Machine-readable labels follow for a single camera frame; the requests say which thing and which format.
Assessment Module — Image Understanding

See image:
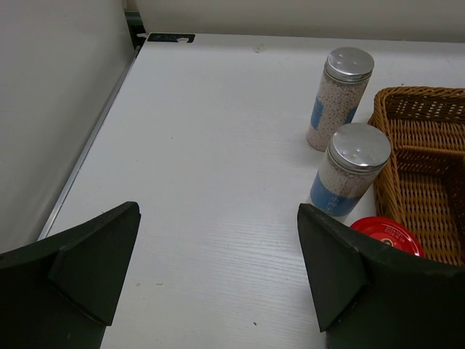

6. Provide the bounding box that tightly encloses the far red-lid sauce jar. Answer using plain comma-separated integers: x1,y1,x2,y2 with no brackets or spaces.
350,217,425,257

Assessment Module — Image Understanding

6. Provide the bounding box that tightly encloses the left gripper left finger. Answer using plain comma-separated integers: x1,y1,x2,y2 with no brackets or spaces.
1,201,141,348

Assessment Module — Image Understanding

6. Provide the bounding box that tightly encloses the far silver-lid spice jar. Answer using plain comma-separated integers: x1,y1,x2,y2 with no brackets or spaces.
306,47,375,151

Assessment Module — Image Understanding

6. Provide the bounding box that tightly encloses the left dark table label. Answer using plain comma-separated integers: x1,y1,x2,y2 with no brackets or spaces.
147,33,195,43

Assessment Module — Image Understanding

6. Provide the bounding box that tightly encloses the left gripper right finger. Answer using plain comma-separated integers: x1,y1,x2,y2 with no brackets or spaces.
297,204,464,348

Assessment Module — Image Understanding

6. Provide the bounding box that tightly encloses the brown wicker divided basket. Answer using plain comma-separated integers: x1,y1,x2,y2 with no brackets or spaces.
368,87,464,267

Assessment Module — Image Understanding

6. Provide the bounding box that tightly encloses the near silver-lid spice jar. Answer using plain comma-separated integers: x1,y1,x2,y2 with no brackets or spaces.
309,123,392,217

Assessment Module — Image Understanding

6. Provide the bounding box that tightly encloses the silver-lid spice jar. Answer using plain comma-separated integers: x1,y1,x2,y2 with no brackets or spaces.
306,47,375,151
309,123,392,217

